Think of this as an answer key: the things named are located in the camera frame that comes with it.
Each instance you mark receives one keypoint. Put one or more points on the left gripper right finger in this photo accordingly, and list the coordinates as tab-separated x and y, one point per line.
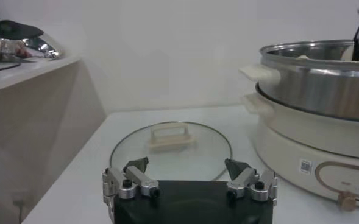
243	179

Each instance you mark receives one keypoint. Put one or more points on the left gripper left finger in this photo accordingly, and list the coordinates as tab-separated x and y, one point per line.
136	178

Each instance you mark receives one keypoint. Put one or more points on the white steamed baozi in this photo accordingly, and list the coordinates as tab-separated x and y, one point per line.
347	54
303	57

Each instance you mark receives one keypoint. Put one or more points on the round glass pot lid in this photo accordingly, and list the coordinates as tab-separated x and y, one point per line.
182	158

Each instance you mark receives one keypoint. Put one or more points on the perforated steel steamer basket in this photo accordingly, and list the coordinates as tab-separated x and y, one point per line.
313	88

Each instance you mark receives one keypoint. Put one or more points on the cream electric cooking pot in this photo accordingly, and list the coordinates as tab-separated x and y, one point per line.
295	143

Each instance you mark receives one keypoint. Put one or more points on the white side table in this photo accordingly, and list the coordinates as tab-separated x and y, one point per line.
45	100

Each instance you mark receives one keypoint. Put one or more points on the chrome headset device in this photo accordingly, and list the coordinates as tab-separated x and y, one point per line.
17	33

